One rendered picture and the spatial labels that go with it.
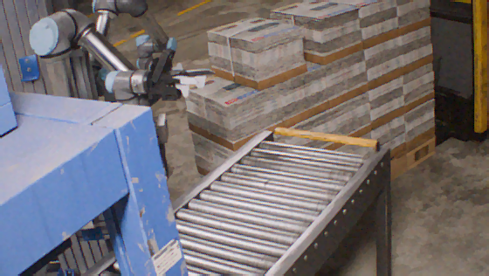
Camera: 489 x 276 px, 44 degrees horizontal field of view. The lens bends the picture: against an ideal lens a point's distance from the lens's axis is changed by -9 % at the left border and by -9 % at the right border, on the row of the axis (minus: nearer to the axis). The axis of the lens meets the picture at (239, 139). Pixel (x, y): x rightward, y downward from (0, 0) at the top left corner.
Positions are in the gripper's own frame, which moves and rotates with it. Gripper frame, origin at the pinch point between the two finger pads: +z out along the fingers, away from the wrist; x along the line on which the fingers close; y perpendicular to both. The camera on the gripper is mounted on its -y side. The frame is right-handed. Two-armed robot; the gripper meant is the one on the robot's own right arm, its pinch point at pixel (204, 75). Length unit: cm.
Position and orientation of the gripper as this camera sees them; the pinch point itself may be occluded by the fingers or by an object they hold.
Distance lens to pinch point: 197.0
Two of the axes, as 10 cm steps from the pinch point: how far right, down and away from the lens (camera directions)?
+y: 0.9, 9.4, 3.2
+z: 9.1, 0.5, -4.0
